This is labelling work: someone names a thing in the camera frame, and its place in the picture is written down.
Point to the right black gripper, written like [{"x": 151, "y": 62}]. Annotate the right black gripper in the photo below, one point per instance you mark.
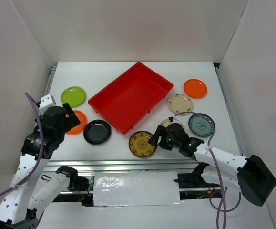
[{"x": 158, "y": 132}]

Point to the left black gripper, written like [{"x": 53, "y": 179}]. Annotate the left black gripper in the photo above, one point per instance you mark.
[{"x": 72, "y": 120}]

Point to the yellow patterned black plate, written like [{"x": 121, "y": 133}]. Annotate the yellow patterned black plate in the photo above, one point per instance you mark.
[{"x": 139, "y": 146}]

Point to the cream floral plate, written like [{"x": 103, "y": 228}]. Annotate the cream floral plate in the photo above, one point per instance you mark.
[
  {"x": 167, "y": 122},
  {"x": 179, "y": 103}
]

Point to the orange plate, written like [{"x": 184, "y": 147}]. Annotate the orange plate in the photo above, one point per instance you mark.
[
  {"x": 195, "y": 88},
  {"x": 83, "y": 122}
]

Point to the green plate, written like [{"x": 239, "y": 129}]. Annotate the green plate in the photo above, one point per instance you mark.
[{"x": 74, "y": 96}]

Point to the blue patterned plate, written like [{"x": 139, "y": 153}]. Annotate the blue patterned plate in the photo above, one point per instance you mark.
[{"x": 201, "y": 125}]

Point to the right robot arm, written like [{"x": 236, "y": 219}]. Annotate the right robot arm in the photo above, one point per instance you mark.
[{"x": 248, "y": 175}]

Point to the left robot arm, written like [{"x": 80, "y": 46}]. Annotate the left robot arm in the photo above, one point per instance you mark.
[{"x": 22, "y": 207}]

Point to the red plastic bin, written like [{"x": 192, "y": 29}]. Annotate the red plastic bin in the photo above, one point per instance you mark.
[{"x": 128, "y": 98}]

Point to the white taped cover panel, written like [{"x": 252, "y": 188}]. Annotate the white taped cover panel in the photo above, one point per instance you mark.
[{"x": 135, "y": 189}]

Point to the aluminium rail frame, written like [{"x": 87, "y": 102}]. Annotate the aluminium rail frame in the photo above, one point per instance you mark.
[{"x": 115, "y": 155}]

